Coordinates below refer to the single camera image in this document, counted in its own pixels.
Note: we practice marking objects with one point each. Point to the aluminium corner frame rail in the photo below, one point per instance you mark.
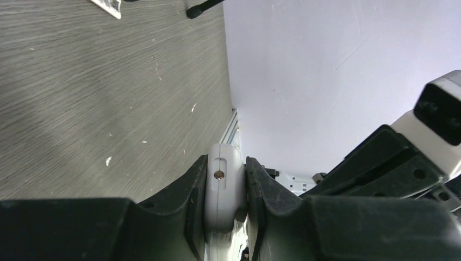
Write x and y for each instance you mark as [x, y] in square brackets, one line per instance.
[231, 133]

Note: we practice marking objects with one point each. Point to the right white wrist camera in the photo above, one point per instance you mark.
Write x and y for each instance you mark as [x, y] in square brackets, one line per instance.
[433, 125]

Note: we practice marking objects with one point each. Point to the white remote control back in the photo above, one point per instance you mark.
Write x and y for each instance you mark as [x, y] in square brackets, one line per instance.
[225, 204]

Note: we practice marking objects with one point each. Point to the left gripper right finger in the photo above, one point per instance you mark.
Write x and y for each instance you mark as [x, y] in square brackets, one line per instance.
[283, 226]

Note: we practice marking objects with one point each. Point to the black perforated music stand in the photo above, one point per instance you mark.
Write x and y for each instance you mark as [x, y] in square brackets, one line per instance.
[199, 9]

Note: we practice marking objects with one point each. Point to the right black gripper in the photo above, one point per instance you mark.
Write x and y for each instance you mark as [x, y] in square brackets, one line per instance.
[385, 173]

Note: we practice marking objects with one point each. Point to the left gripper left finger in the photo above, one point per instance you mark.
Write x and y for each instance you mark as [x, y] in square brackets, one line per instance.
[165, 226]

